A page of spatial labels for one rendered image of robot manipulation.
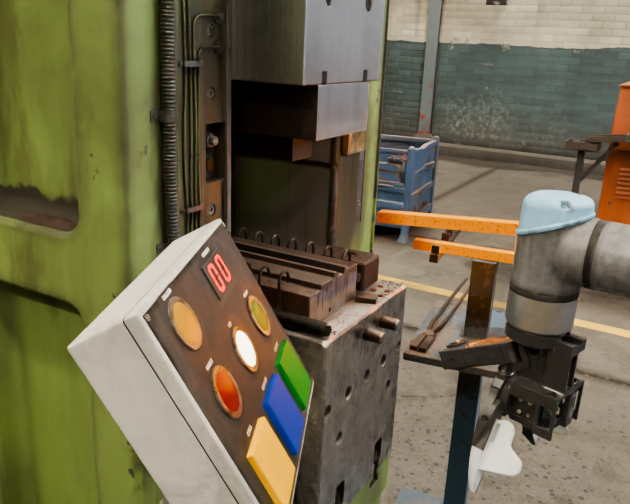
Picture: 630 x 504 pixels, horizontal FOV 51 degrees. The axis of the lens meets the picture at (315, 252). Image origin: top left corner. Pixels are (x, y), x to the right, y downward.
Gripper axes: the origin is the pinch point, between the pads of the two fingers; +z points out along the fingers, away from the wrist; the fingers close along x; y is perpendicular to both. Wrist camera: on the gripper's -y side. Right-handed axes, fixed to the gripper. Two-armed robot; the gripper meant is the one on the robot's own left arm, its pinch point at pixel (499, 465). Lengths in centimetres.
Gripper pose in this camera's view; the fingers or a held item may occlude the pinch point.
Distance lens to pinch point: 91.3
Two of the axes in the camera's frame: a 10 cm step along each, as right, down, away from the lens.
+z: -0.4, 9.5, 3.1
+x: 7.1, -1.9, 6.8
